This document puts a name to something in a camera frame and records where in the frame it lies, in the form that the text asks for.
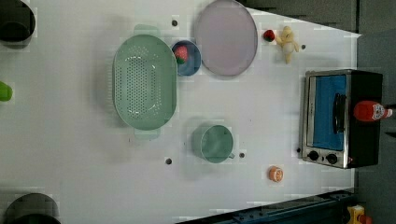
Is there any blue small bowl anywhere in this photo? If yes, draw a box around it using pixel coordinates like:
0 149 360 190
172 40 202 77

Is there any yellow red clamp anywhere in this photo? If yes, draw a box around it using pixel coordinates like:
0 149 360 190
347 205 373 224

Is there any orange slice toy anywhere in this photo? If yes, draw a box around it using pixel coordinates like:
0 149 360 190
269 166 284 183

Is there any green marker tube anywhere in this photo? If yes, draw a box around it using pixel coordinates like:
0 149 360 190
0 81 13 102

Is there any black round base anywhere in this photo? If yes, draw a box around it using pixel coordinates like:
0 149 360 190
3 193 62 224

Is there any black toaster oven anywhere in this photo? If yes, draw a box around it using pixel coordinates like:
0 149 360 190
300 69 383 169

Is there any black cylinder cup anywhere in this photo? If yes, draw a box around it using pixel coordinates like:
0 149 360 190
0 0 35 42

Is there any yellow peeled banana toy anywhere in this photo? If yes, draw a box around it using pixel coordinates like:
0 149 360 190
276 26 300 63

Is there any red ketchup bottle plush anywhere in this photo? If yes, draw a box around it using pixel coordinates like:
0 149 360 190
353 101 393 122

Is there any lilac round plate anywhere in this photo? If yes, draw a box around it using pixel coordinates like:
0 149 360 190
193 0 258 76

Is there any green perforated colander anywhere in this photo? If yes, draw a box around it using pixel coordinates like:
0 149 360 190
112 24 177 140

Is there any small red fruit toy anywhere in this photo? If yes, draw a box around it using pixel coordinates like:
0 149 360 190
262 30 276 42

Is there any red strawberry toy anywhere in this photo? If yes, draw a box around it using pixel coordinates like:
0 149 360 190
174 46 189 64

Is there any green mug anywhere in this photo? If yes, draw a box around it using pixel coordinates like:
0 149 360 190
191 125 234 163

